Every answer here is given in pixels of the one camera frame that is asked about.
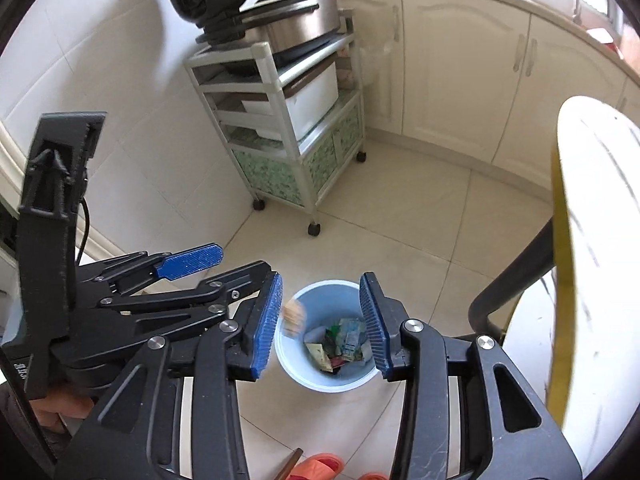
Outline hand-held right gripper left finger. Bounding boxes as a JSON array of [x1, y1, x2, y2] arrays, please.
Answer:
[[54, 272, 283, 480]]

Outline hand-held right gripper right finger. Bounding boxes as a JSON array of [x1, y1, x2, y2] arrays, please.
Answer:
[[359, 272, 583, 480]]

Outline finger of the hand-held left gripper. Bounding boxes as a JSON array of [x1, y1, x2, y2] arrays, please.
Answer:
[[75, 242, 224, 293], [97, 260, 274, 340]]

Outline light blue white packet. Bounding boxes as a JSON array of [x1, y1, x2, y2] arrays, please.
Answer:
[[343, 317, 370, 359]]

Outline tan striped snack wrapper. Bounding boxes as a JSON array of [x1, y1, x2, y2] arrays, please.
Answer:
[[282, 300, 307, 337]]

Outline yellow snack packet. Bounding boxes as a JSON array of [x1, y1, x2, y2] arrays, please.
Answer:
[[304, 342, 327, 372]]

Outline blue plastic trash bin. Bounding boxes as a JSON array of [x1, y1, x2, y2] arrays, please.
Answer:
[[273, 280, 382, 394]]

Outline person's left hand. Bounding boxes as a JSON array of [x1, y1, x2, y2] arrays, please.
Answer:
[[32, 394, 96, 434]]

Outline white rolling kitchen cart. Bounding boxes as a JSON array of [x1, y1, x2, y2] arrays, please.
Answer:
[[184, 9, 369, 239]]

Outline brown wooden stick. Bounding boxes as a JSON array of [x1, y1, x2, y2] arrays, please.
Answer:
[[271, 447, 304, 480]]

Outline black metal table leg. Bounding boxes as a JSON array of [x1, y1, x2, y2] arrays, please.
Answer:
[[469, 214, 557, 337]]

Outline clear hanging plastic bag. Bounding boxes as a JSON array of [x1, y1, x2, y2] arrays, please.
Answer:
[[357, 34, 402, 87]]

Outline steel electric griddle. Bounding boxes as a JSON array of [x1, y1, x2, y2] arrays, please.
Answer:
[[199, 0, 343, 69]]

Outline cream kitchen base cabinets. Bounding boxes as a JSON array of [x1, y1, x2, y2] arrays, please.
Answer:
[[334, 0, 640, 192]]

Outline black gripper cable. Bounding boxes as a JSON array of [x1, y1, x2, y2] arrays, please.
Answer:
[[74, 198, 93, 264]]

